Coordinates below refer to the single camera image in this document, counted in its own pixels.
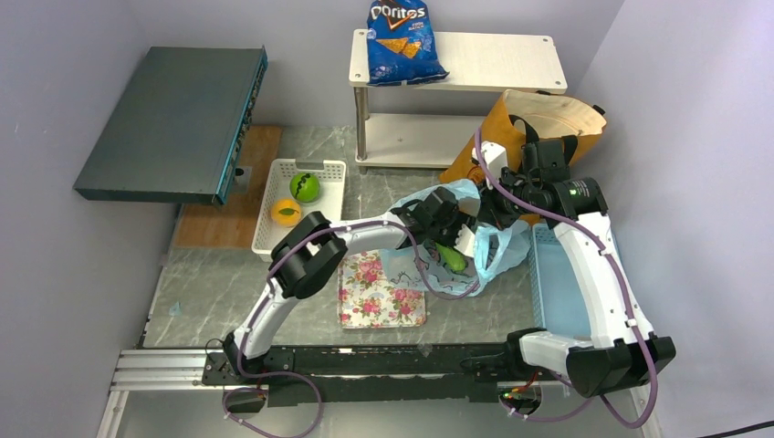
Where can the green round fruit toy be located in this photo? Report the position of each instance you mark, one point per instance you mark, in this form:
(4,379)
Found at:
(305,187)

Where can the white plastic basket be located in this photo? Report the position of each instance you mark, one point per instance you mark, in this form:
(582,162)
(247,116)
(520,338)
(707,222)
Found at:
(332,175)

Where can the white two-tier shelf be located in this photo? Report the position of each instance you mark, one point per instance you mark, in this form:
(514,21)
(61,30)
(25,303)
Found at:
(476,63)

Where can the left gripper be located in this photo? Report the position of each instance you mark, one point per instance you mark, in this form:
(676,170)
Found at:
(459,218)

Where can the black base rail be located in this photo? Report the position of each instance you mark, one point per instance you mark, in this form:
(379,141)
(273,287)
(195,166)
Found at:
(474,372)

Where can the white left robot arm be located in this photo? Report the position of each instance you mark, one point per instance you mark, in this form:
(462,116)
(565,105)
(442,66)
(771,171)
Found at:
(306,258)

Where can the green cucumber toy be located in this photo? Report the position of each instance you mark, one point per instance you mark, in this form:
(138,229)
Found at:
(451,259)

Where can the light blue plastic basket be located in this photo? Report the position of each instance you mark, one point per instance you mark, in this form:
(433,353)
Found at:
(558,304)

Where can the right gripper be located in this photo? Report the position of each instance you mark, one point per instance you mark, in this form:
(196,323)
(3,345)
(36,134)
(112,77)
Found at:
(490,212)

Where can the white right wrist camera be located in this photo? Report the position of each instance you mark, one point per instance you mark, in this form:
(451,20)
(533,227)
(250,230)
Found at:
(492,159)

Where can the brown Trader Joe's tote bag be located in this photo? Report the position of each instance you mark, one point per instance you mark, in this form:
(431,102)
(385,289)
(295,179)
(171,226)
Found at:
(551,117)

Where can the floral pattern tray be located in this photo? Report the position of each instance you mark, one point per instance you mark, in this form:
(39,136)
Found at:
(367,299)

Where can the light blue cartoon plastic bag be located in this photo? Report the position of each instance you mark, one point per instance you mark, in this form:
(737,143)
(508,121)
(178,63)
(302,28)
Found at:
(417,266)

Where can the orange peach toy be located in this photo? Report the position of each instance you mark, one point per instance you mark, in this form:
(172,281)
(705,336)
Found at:
(286,212)

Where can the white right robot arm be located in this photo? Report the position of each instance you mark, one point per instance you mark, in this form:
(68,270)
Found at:
(624,351)

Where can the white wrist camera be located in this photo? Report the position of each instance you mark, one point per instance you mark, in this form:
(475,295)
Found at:
(492,159)
(465,242)

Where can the blue Doritos chip bag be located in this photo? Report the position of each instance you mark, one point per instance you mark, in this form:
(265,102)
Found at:
(401,46)

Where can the wooden board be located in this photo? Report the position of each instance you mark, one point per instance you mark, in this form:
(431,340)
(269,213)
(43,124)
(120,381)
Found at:
(232,225)

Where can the dark grey flat box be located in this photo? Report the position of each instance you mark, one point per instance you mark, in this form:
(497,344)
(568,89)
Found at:
(177,132)

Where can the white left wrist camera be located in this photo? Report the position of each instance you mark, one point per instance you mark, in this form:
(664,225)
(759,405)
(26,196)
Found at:
(465,242)

